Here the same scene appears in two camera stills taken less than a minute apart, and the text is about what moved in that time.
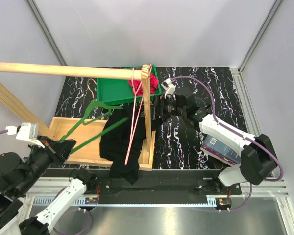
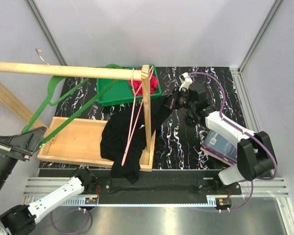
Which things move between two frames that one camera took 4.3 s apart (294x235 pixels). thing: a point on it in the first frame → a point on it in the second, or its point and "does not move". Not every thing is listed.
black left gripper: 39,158 → 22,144
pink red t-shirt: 136,85 does not move
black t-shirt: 122,145 does not move
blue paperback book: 220,150 does not move
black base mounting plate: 160,186 does not move
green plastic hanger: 95,110 → 53,82
